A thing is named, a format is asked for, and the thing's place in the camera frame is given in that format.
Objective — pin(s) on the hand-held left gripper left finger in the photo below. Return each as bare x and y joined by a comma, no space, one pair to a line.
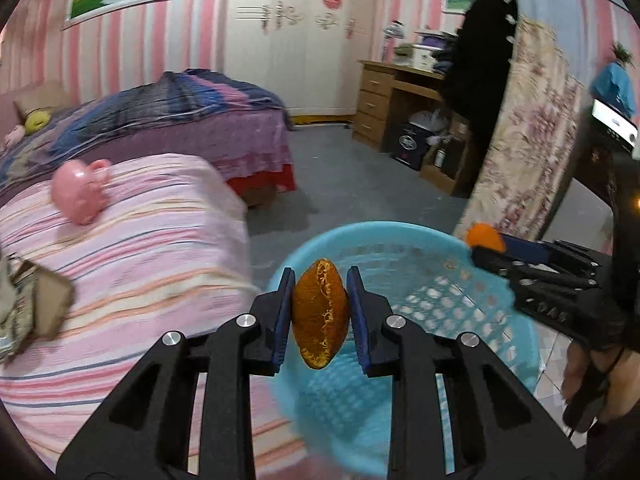
286,305

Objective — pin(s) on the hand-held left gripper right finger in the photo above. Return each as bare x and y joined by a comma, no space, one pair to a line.
356,310

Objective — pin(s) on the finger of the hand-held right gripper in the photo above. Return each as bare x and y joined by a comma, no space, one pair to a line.
535,250
505,262

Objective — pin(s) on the light blue plastic basket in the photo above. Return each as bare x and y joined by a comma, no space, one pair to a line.
440,310

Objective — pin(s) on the person's right forearm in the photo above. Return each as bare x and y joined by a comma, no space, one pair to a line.
622,440

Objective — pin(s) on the person's right hand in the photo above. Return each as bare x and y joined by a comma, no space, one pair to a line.
580,370

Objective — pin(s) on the floral mattress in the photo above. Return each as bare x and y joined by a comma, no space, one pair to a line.
530,150

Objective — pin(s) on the small bottle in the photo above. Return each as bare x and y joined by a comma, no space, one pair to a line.
440,158

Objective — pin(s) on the pink striped bed sheet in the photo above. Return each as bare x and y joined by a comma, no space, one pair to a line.
150,260

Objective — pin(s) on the black bag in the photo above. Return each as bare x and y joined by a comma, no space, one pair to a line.
412,147

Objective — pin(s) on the white plastic bag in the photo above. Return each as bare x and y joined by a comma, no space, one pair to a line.
430,122

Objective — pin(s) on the black hanging coat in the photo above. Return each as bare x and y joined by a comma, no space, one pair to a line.
480,85

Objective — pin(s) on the blue cloth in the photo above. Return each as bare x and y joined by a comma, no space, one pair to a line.
615,85

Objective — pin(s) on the wooden desk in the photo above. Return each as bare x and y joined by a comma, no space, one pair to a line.
380,95

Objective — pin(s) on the purple striped blanket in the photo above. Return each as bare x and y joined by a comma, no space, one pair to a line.
175,120

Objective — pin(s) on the white printer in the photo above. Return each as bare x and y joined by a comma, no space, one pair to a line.
417,55

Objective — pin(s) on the white wardrobe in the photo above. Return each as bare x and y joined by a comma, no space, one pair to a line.
300,45

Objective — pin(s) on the yellow plush toy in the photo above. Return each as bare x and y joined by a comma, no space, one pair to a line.
37,121

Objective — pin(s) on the brown pillow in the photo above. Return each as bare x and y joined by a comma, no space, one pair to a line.
42,97

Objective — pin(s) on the pink plush toy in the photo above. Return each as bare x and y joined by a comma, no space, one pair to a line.
15,135

